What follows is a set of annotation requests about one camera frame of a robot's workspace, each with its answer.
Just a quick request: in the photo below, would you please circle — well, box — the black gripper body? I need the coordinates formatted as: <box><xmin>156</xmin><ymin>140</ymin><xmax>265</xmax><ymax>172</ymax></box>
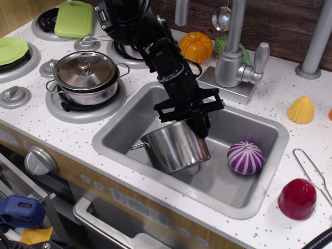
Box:
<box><xmin>154</xmin><ymin>67</ymin><xmax>224</xmax><ymax>122</ymax></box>

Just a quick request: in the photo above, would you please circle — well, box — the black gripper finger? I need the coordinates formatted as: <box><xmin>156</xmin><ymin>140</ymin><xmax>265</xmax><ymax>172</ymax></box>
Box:
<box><xmin>191</xmin><ymin>109</ymin><xmax>211</xmax><ymax>139</ymax></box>

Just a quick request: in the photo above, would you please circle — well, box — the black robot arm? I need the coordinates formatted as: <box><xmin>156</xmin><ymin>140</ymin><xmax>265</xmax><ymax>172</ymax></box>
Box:
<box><xmin>94</xmin><ymin>1</ymin><xmax>224</xmax><ymax>139</ymax></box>

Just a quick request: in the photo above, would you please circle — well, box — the grey toy sink basin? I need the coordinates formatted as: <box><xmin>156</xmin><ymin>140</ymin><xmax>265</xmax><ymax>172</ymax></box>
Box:
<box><xmin>92</xmin><ymin>82</ymin><xmax>289</xmax><ymax>219</ymax></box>

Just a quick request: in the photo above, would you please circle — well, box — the lidded steel pot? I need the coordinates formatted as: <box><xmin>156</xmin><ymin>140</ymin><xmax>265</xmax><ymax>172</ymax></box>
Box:
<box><xmin>47</xmin><ymin>51</ymin><xmax>128</xmax><ymax>106</ymax></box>

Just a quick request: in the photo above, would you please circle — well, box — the silver toy faucet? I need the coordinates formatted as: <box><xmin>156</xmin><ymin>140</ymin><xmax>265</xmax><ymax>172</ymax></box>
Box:
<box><xmin>199</xmin><ymin>1</ymin><xmax>270</xmax><ymax>105</ymax></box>

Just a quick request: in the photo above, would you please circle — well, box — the orange toy pumpkin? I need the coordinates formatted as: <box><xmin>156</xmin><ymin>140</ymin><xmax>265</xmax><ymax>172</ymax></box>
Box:
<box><xmin>179</xmin><ymin>32</ymin><xmax>213</xmax><ymax>64</ymax></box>

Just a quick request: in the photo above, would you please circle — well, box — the purple striped toy onion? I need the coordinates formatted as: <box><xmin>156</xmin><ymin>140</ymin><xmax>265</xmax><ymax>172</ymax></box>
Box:
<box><xmin>227</xmin><ymin>141</ymin><xmax>265</xmax><ymax>175</ymax></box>

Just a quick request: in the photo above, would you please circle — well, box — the green toy vegetable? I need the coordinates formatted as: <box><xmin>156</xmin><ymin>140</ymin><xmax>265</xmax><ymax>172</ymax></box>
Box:
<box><xmin>214</xmin><ymin>35</ymin><xmax>251</xmax><ymax>64</ymax></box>

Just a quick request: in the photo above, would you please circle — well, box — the hanging steel ladle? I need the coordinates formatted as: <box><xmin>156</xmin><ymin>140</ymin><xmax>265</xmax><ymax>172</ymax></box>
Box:
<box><xmin>212</xmin><ymin>1</ymin><xmax>232</xmax><ymax>32</ymax></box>

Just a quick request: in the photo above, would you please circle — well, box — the yellow toy corn piece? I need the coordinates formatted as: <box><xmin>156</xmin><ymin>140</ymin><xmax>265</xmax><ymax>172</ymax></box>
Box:
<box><xmin>286</xmin><ymin>96</ymin><xmax>314</xmax><ymax>124</ymax></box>

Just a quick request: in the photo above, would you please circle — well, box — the grey stove knob centre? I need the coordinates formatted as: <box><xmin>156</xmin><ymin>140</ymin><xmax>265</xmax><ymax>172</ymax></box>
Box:
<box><xmin>74</xmin><ymin>35</ymin><xmax>101</xmax><ymax>51</ymax></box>

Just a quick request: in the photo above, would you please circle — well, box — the grey stove knob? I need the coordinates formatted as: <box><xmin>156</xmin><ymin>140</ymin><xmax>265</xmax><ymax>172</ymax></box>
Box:
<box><xmin>1</xmin><ymin>86</ymin><xmax>31</xmax><ymax>109</ymax></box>
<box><xmin>74</xmin><ymin>35</ymin><xmax>101</xmax><ymax>51</ymax></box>
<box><xmin>39</xmin><ymin>59</ymin><xmax>59</xmax><ymax>78</ymax></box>

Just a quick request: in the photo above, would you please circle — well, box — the red toy apple half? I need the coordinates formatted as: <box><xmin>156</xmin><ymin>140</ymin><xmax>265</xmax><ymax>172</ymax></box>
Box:
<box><xmin>278</xmin><ymin>178</ymin><xmax>317</xmax><ymax>220</ymax></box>

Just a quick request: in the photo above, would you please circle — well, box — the green toy cutting board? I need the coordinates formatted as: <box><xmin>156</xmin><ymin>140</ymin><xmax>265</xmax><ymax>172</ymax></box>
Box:
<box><xmin>54</xmin><ymin>1</ymin><xmax>94</xmax><ymax>38</ymax></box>

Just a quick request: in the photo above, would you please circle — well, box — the grey stove knob middle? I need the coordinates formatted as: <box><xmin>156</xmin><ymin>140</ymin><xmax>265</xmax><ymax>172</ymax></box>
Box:
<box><xmin>39</xmin><ymin>59</ymin><xmax>59</xmax><ymax>78</ymax></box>

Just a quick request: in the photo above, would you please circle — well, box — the black coil burner back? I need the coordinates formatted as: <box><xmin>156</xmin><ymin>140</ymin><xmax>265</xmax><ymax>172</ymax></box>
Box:
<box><xmin>37</xmin><ymin>8</ymin><xmax>59</xmax><ymax>33</ymax></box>

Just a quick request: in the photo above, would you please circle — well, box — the grey oven knob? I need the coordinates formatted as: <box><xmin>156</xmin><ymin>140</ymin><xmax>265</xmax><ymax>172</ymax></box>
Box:
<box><xmin>24</xmin><ymin>145</ymin><xmax>58</xmax><ymax>176</ymax></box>

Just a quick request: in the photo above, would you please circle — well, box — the grey stove knob front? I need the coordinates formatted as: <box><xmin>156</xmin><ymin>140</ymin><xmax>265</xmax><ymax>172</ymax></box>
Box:
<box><xmin>1</xmin><ymin>86</ymin><xmax>31</xmax><ymax>109</ymax></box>

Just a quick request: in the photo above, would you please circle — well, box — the green toy plate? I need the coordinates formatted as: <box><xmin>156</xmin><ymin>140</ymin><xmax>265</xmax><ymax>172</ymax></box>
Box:
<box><xmin>1</xmin><ymin>37</ymin><xmax>29</xmax><ymax>66</ymax></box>

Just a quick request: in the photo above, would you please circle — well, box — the blue clamp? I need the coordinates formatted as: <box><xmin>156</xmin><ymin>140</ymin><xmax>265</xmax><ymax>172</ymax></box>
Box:
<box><xmin>1</xmin><ymin>195</ymin><xmax>46</xmax><ymax>228</ymax></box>

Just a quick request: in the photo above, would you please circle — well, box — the steel saucepan with handle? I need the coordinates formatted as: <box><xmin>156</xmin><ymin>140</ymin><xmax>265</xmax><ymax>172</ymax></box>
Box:
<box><xmin>80</xmin><ymin>35</ymin><xmax>143</xmax><ymax>60</ymax></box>

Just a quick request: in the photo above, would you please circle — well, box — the front burner ring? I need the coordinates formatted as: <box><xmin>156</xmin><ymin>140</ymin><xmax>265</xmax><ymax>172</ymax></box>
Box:
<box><xmin>45</xmin><ymin>79</ymin><xmax>128</xmax><ymax>124</ymax></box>

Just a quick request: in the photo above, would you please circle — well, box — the grey vertical post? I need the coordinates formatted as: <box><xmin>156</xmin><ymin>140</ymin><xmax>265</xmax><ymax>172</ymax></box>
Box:
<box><xmin>295</xmin><ymin>0</ymin><xmax>331</xmax><ymax>80</ymax></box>

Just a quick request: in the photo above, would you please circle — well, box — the silver oven door handle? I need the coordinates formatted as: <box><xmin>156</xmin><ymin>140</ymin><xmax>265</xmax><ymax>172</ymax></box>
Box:
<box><xmin>73</xmin><ymin>197</ymin><xmax>182</xmax><ymax>248</ymax></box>

